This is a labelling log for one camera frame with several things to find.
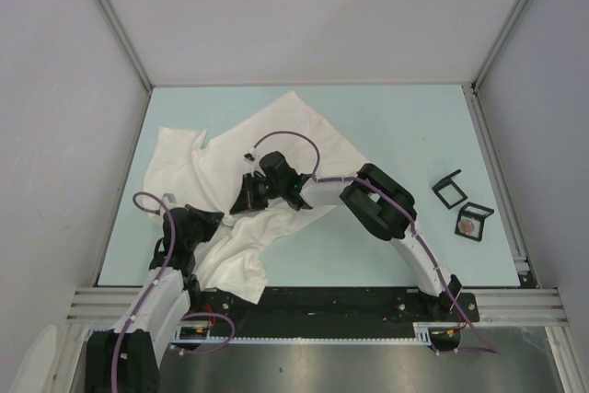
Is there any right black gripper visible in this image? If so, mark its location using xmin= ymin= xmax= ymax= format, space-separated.
xmin=231 ymin=173 xmax=284 ymax=215

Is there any white t-shirt garment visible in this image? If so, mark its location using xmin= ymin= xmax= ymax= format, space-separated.
xmin=143 ymin=91 xmax=368 ymax=303

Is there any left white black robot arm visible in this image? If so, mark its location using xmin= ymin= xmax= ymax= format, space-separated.
xmin=84 ymin=204 xmax=224 ymax=392

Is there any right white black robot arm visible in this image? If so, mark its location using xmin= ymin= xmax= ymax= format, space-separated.
xmin=230 ymin=151 xmax=462 ymax=320

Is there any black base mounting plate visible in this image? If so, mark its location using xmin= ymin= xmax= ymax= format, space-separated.
xmin=201 ymin=287 xmax=479 ymax=340

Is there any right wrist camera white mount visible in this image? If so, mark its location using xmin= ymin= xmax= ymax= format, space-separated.
xmin=244 ymin=148 xmax=261 ymax=176

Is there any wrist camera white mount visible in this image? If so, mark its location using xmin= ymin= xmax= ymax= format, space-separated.
xmin=244 ymin=148 xmax=261 ymax=176
xmin=160 ymin=192 xmax=179 ymax=210

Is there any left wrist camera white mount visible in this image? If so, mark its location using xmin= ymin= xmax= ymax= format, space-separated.
xmin=160 ymin=192 xmax=179 ymax=210

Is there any upper black square frame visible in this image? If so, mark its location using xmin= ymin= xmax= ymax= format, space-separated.
xmin=432 ymin=169 xmax=468 ymax=210

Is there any black square frame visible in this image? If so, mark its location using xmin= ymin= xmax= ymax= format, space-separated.
xmin=455 ymin=202 xmax=495 ymax=242
xmin=432 ymin=169 xmax=468 ymax=210

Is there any lower black square frame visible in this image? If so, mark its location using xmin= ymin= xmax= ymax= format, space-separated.
xmin=455 ymin=202 xmax=495 ymax=242

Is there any grey slotted cable duct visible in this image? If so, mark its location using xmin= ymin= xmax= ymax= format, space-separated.
xmin=87 ymin=321 xmax=461 ymax=348

